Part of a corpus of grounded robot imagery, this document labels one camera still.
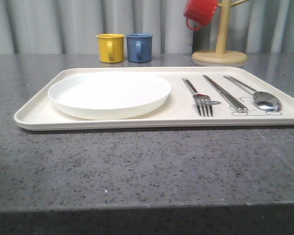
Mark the white round plate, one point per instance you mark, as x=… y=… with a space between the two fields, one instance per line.
x=110 y=95

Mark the steel fork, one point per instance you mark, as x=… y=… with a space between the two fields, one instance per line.
x=202 y=102

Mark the steel spoon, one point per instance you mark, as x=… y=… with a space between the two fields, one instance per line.
x=263 y=100

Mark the cream rabbit serving tray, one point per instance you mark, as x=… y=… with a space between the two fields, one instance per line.
x=40 y=114

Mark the blue mug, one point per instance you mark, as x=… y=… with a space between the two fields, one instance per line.
x=139 y=47

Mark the yellow mug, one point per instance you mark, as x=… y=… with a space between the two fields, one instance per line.
x=111 y=47

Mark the wooden mug tree stand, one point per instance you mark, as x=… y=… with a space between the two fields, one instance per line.
x=220 y=54

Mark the red mug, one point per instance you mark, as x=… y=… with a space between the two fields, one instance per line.
x=199 y=13

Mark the grey curtain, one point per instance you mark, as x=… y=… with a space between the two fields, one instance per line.
x=71 y=26

